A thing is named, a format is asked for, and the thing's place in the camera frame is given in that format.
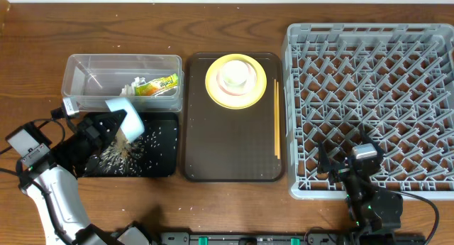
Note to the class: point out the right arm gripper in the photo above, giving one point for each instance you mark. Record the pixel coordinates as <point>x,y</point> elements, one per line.
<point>341,170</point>

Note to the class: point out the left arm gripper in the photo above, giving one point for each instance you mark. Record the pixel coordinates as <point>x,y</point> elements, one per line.
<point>89,133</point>

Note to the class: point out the blue bowl with rice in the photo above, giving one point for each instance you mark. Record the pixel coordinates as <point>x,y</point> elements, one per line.
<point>132,126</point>

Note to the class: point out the white tissue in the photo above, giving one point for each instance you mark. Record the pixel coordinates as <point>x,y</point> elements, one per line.
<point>129,90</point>

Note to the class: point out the green snack wrapper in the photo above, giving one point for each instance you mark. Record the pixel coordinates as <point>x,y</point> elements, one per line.
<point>156,86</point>

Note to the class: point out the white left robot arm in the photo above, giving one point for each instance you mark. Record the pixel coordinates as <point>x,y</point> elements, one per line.
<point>48,175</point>

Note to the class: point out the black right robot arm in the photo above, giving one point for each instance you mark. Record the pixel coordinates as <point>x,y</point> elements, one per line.
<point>375,210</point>

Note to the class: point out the grey dishwasher rack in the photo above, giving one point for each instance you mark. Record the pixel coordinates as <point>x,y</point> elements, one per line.
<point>392,80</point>

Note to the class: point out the spilled rice pile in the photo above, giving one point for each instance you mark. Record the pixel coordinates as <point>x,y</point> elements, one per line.
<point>152,155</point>

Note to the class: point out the black plastic tray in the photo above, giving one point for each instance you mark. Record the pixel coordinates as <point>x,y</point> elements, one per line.
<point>150,118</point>

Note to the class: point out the clear plastic bin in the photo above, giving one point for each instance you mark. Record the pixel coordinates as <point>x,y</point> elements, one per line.
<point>92,79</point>

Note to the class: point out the yellow plate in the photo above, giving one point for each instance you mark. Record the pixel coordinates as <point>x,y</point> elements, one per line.
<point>230,101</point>

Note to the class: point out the pink bowl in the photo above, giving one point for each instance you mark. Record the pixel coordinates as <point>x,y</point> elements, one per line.
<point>245,88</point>

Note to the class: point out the brown serving tray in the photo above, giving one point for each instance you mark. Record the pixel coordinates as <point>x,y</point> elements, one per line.
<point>227,145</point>

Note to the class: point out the cream cup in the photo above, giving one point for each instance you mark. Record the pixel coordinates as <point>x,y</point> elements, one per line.
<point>234,72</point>

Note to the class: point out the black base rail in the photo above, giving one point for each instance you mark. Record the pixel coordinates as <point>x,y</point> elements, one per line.
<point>313,238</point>

